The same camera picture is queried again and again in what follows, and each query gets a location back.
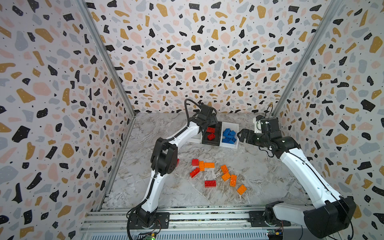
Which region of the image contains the red brick top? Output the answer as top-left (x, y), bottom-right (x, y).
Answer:
top-left (207, 127), bottom-right (216, 134)

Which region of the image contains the blue long brick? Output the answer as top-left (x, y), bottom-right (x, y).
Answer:
top-left (223, 128), bottom-right (231, 137)
top-left (222, 138), bottom-right (233, 144)

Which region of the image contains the red long brick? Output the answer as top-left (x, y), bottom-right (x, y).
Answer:
top-left (190, 168), bottom-right (200, 178)
top-left (205, 180), bottom-right (217, 188)
top-left (207, 133), bottom-right (216, 141)

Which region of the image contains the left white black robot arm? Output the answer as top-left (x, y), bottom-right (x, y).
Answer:
top-left (133, 99), bottom-right (218, 217)

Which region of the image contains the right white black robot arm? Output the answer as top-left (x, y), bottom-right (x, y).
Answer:
top-left (237, 129), bottom-right (357, 239)

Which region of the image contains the right white bin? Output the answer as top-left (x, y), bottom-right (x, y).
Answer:
top-left (219, 122), bottom-right (239, 149)

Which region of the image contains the white bin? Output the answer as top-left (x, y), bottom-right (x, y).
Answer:
top-left (185, 118), bottom-right (204, 143)
top-left (219, 122), bottom-right (239, 149)

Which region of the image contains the left white bin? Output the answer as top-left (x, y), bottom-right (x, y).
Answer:
top-left (185, 118), bottom-right (204, 143)

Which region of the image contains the orange square brick middle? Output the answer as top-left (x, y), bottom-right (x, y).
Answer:
top-left (222, 172), bottom-right (231, 182)

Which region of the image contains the orange brick vertical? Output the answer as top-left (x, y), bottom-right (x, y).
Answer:
top-left (199, 161), bottom-right (205, 172)

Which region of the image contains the orange brick horizontal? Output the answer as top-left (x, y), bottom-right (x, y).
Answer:
top-left (204, 163), bottom-right (215, 169)

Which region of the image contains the orange long brick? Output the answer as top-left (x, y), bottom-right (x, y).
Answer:
top-left (230, 175), bottom-right (237, 187)

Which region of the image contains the orange brick lowest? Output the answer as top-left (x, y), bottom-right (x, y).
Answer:
top-left (237, 185), bottom-right (247, 195)

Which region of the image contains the red long brick tilted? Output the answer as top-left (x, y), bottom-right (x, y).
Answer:
top-left (190, 168), bottom-right (200, 178)

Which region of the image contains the red long brick bottom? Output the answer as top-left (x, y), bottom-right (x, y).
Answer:
top-left (205, 180), bottom-right (217, 188)

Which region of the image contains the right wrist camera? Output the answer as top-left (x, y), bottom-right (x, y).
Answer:
top-left (253, 115), bottom-right (280, 134)

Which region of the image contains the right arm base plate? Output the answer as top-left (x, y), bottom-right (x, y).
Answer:
top-left (248, 211), bottom-right (292, 228)

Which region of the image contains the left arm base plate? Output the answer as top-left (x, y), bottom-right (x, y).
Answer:
top-left (128, 212), bottom-right (170, 230)

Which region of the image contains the left black corrugated cable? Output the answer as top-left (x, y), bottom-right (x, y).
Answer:
top-left (125, 98), bottom-right (208, 240)

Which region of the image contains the aluminium rail base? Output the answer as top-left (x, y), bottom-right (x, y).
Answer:
top-left (78, 206), bottom-right (316, 240)

